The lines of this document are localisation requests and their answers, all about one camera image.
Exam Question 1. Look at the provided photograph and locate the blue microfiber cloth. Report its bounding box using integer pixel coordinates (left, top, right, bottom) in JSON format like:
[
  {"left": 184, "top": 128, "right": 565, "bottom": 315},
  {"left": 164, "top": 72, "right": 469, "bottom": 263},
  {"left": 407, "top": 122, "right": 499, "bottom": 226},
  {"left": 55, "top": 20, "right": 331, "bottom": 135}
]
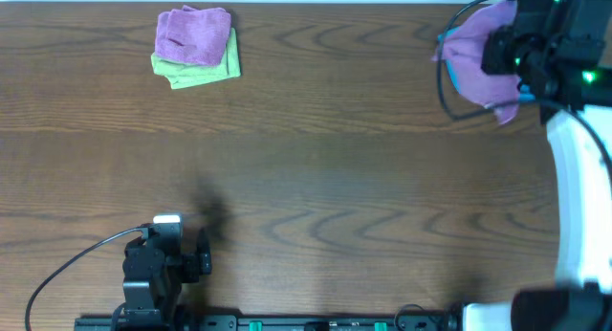
[{"left": 442, "top": 25, "right": 535, "bottom": 106}]

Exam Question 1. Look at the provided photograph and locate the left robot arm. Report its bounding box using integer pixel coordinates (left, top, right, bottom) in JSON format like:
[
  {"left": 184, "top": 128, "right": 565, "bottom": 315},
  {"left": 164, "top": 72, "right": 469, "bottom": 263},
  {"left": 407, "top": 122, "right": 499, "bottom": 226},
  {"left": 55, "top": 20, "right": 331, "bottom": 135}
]
[{"left": 111, "top": 225, "right": 212, "bottom": 330}]

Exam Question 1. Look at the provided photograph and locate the left black cable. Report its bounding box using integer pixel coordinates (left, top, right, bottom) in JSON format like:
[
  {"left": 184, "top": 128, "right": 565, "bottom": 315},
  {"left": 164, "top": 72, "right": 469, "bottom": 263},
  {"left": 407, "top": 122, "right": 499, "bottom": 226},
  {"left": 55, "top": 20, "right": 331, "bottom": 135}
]
[{"left": 24, "top": 227, "right": 144, "bottom": 331}]

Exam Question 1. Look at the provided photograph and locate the folded green cloth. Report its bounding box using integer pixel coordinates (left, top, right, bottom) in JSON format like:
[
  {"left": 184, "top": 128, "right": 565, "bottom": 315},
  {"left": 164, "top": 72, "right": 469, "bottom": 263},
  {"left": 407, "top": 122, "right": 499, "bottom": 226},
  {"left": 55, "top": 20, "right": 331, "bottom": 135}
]
[{"left": 151, "top": 28, "right": 241, "bottom": 90}]

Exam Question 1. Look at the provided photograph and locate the purple microfiber cloth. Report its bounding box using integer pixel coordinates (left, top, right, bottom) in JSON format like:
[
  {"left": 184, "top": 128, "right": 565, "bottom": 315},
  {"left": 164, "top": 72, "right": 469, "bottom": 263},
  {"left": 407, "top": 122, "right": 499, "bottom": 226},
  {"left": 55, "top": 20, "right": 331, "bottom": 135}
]
[{"left": 432, "top": 1, "right": 520, "bottom": 124}]

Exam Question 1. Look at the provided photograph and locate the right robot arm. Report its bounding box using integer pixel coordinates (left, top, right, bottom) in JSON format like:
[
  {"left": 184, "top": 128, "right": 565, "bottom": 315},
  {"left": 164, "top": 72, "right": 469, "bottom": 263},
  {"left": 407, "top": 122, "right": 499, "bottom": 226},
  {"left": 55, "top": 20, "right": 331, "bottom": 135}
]
[{"left": 456, "top": 27, "right": 611, "bottom": 330}]

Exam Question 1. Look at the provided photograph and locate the folded purple cloth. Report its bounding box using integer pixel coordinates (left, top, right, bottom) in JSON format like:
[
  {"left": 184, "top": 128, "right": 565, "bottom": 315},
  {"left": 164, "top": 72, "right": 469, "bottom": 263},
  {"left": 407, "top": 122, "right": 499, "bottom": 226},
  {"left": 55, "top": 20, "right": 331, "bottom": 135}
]
[{"left": 154, "top": 5, "right": 231, "bottom": 66}]

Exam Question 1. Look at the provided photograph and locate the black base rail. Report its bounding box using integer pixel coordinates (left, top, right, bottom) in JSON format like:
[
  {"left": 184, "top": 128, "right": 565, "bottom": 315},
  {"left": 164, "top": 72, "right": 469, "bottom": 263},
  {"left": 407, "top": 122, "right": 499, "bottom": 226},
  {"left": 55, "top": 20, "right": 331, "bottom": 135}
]
[{"left": 74, "top": 314, "right": 460, "bottom": 331}]

